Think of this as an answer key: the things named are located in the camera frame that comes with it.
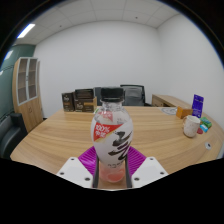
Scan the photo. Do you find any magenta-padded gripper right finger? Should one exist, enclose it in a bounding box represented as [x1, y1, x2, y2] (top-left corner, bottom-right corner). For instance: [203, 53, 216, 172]
[124, 146, 169, 190]

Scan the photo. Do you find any small dark brown carton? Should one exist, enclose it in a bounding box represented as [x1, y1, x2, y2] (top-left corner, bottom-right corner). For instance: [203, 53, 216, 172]
[61, 92, 76, 113]

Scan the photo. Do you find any rectangular ceiling light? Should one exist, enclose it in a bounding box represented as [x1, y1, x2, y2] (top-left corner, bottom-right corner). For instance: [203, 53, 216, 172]
[16, 23, 36, 40]

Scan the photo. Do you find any black carton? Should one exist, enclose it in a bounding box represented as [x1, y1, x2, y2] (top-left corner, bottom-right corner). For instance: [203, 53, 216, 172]
[74, 88, 95, 101]

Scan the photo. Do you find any wooden side desk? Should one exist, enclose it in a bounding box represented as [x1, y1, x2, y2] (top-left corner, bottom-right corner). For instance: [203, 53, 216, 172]
[151, 94, 193, 110]

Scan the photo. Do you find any clear drink bottle black cap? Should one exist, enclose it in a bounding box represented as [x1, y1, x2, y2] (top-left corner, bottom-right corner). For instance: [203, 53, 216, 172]
[90, 86, 134, 184]

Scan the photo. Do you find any purple foil package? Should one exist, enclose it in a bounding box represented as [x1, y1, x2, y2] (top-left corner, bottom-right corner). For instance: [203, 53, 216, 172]
[191, 94, 205, 119]

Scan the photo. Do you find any dark armchair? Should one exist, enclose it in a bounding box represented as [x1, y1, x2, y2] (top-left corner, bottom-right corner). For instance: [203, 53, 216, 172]
[0, 112, 28, 160]

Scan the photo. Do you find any white speckled mug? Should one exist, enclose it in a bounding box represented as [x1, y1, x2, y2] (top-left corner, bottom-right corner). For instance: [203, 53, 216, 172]
[182, 114, 202, 138]

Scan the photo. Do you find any green cloth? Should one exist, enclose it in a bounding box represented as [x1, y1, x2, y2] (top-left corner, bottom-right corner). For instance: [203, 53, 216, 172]
[199, 116, 213, 130]

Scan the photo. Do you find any small light blue box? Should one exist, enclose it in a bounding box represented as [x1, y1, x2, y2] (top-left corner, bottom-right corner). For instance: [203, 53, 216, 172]
[199, 123, 210, 134]

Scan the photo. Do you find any clear plastic bag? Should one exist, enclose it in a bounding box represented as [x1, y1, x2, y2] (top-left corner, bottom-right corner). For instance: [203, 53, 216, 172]
[159, 106, 180, 116]

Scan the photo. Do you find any grey mesh office chair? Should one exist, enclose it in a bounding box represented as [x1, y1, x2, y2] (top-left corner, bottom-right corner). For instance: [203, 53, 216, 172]
[119, 84, 147, 107]

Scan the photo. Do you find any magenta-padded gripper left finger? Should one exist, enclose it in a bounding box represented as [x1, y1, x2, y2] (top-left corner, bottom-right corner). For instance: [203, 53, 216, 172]
[56, 145, 101, 189]

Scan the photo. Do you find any wooden shelf cabinet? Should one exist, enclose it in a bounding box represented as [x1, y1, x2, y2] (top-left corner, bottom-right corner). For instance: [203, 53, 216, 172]
[12, 56, 44, 133]

